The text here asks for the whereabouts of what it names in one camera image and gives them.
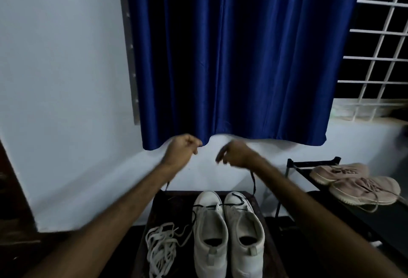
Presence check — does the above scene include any black shoelace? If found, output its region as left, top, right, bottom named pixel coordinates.
left=156, top=149, right=257, bottom=224

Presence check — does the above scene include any blue curtain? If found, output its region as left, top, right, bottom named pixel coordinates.
left=124, top=0, right=365, bottom=151

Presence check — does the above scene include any person's left hand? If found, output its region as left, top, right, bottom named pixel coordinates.
left=161, top=134, right=203, bottom=169

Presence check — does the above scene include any white sneaker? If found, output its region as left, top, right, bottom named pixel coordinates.
left=223, top=191, right=266, bottom=278
left=193, top=191, right=229, bottom=278

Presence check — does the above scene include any person's left forearm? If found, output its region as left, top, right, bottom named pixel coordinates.
left=22, top=160, right=174, bottom=278

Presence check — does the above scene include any pink sneaker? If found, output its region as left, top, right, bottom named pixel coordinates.
left=309, top=163, right=370, bottom=186
left=329, top=176, right=408, bottom=213

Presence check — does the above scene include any black shoe rack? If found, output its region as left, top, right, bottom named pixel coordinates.
left=273, top=156, right=408, bottom=261

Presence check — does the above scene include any white window grille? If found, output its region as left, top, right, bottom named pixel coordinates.
left=331, top=0, right=408, bottom=123

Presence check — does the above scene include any grey window frame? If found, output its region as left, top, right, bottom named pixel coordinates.
left=117, top=0, right=141, bottom=125

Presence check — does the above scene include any dark wooden furniture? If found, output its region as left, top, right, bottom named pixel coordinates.
left=0, top=140, right=41, bottom=278

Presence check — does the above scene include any pile of white shoelaces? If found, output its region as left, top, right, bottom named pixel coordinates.
left=145, top=222, right=194, bottom=278

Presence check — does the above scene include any person's right forearm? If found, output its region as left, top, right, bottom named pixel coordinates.
left=250, top=157, right=408, bottom=278

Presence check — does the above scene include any dark wooden stool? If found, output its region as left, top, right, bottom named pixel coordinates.
left=131, top=190, right=281, bottom=278

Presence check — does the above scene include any person's right hand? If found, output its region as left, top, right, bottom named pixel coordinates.
left=215, top=140, right=262, bottom=170

